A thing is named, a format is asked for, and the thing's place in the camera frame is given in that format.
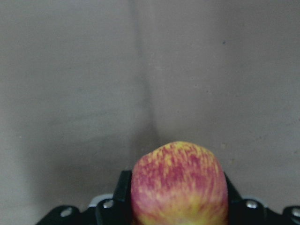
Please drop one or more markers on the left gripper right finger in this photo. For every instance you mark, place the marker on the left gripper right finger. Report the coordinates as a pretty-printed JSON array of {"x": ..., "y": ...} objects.
[{"x": 243, "y": 211}]

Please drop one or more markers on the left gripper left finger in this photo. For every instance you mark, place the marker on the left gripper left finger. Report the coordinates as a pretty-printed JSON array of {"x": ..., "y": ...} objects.
[{"x": 116, "y": 210}]

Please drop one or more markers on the red yellow apple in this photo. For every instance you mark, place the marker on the red yellow apple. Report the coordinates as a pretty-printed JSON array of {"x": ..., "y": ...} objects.
[{"x": 180, "y": 183}]

